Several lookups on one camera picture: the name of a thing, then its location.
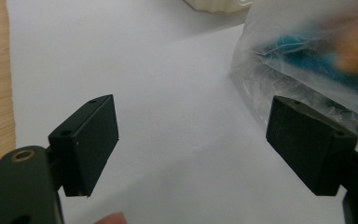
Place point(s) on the blue snack packet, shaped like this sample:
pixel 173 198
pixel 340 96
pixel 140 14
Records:
pixel 307 59

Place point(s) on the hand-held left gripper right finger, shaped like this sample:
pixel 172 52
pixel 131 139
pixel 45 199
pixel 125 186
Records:
pixel 307 146

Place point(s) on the white plastic bin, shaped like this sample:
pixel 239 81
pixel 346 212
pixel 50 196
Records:
pixel 217 4

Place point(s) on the clear plastic bag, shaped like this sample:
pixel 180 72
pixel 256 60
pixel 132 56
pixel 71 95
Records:
pixel 261 46

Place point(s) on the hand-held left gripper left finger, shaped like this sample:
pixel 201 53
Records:
pixel 87 146

